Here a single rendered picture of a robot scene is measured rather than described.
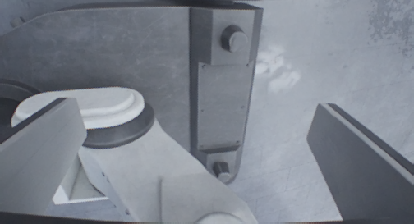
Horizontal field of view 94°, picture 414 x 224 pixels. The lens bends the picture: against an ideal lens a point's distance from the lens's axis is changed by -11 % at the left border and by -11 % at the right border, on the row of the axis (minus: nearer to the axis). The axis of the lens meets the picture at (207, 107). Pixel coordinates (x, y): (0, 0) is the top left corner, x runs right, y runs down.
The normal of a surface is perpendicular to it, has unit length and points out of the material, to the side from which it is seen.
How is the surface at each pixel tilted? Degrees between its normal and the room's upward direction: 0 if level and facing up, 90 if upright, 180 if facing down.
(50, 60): 0
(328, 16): 0
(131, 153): 90
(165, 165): 90
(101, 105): 90
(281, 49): 0
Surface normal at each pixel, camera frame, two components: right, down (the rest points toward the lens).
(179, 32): 0.21, 0.51
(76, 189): 0.03, -0.86
